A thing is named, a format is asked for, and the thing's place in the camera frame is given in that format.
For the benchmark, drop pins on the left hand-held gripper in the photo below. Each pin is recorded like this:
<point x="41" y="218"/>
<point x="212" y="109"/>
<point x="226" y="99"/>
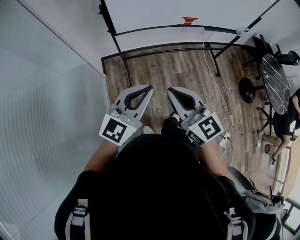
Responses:
<point x="114" y="130"/>

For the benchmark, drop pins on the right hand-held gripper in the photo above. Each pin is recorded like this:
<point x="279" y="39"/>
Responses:
<point x="208" y="127"/>

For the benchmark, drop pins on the person's left forearm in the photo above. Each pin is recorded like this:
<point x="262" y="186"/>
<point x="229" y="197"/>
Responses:
<point x="103" y="154"/>

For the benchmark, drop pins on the person's right forearm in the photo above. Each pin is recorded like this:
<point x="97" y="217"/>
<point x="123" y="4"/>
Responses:
<point x="212" y="159"/>

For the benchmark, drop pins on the whiteboard on black stand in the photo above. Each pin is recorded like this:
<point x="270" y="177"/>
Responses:
<point x="152" y="14"/>

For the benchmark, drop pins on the person's right white shoe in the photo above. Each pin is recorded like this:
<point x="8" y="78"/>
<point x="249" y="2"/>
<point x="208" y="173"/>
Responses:
<point x="175" y="116"/>

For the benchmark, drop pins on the person's white shoe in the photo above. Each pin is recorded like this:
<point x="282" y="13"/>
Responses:
<point x="175" y="116"/>
<point x="147" y="129"/>

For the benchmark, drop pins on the person's black trousers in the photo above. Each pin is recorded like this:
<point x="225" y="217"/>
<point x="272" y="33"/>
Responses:
<point x="171" y="127"/>

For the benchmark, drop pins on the person's left white shoe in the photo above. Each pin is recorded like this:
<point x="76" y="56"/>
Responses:
<point x="147" y="129"/>

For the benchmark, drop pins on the white power strip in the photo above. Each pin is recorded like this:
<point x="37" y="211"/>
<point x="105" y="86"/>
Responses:
<point x="224" y="138"/>

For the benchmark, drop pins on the black star chair base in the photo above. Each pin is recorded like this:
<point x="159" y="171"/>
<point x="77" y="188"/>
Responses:
<point x="266" y="117"/>

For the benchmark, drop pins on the red marker pen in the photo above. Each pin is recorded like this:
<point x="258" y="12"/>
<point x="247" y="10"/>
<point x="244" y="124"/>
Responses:
<point x="187" y="21"/>

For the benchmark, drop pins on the person's black shirt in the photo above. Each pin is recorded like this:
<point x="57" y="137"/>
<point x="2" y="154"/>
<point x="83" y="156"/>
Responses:
<point x="152" y="187"/>

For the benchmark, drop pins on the black marble round table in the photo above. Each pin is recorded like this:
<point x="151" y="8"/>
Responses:
<point x="275" y="82"/>

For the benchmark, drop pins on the black office chair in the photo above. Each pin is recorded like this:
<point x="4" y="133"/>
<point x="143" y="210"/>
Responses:
<point x="261" y="47"/>
<point x="289" y="58"/>

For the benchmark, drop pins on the grey bag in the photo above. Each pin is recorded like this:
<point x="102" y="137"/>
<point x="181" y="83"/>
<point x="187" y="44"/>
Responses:
<point x="260" y="201"/>

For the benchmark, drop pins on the light wooden desk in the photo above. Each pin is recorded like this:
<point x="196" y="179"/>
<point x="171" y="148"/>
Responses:
<point x="293" y="173"/>

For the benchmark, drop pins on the black window frame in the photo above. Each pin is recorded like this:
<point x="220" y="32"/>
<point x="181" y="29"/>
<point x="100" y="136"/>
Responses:
<point x="290" y="212"/>

